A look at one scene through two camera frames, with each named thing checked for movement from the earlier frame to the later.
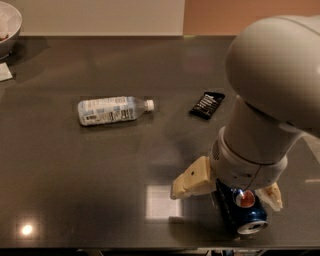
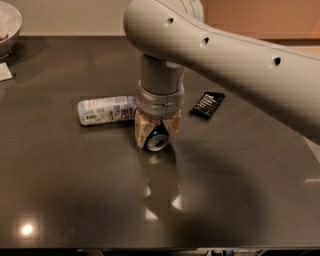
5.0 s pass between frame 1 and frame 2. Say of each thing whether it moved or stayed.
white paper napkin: stayed
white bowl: stayed
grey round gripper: moved
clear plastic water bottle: stayed
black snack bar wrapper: stayed
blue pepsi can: moved
